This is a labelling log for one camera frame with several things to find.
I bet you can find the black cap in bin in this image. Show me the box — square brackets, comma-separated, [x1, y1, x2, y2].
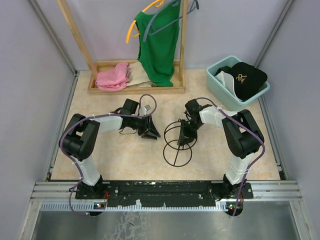
[215, 66, 231, 75]

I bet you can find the black cap gold logo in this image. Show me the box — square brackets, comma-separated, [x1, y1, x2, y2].
[227, 62, 268, 101]

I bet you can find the wooden clothes rack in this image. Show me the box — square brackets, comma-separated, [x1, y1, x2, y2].
[57, 0, 188, 95]

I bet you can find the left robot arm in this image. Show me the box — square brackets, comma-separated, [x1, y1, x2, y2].
[59, 98, 161, 199]

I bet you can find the aluminium rail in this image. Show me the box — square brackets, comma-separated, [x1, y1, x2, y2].
[30, 180, 302, 216]

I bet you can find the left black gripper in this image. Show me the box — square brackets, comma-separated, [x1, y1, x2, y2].
[130, 114, 161, 140]

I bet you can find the black wire hat stand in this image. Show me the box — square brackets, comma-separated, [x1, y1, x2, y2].
[162, 119, 198, 168]

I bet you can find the light blue plastic bin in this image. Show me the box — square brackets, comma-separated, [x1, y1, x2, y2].
[206, 55, 270, 111]

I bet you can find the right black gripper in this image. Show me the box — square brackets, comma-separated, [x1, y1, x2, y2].
[177, 119, 203, 146]

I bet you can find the green tank top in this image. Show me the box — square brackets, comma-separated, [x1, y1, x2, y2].
[135, 12, 180, 87]

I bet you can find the pink folded cloth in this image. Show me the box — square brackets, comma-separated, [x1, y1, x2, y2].
[95, 62, 130, 92]

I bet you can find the beige folded cloth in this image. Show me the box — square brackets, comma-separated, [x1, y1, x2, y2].
[126, 61, 155, 88]

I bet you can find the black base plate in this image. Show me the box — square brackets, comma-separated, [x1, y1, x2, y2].
[75, 180, 253, 208]

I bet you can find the white cap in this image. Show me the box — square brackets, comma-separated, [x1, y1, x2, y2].
[215, 70, 242, 101]

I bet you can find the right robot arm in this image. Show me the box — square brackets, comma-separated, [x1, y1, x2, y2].
[177, 99, 264, 200]

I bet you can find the grey-blue clothes hanger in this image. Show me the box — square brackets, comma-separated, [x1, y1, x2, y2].
[142, 0, 184, 42]

